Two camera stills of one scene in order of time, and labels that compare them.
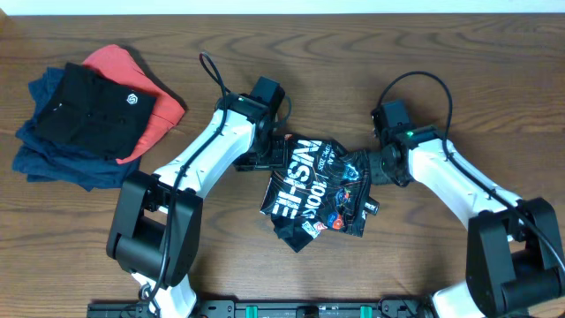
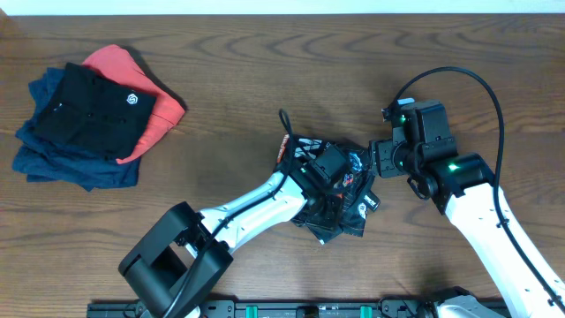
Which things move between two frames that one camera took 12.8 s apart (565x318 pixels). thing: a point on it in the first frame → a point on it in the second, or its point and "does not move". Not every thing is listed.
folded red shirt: [113, 62] does not move
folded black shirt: [97, 115] does not move
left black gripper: [258, 160] → [310, 205]
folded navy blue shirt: [44, 160] does not move
